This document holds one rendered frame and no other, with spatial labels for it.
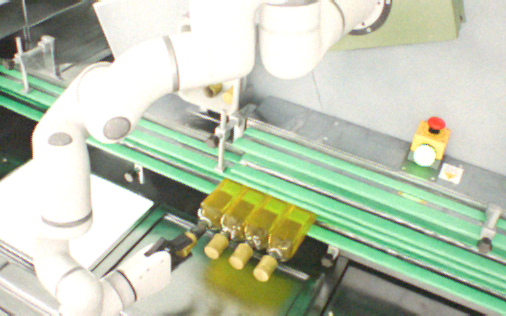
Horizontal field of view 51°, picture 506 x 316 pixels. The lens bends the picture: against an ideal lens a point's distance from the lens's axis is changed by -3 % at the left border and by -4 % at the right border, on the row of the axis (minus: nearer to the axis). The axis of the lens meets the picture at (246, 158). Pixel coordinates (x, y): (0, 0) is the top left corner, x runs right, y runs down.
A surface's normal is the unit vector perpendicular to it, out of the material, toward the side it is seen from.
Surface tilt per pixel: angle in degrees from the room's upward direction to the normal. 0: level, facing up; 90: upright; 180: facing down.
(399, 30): 4
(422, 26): 4
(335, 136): 90
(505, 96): 0
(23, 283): 90
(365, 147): 90
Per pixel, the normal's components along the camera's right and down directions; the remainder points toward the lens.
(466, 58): -0.47, 0.51
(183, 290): 0.07, -0.79
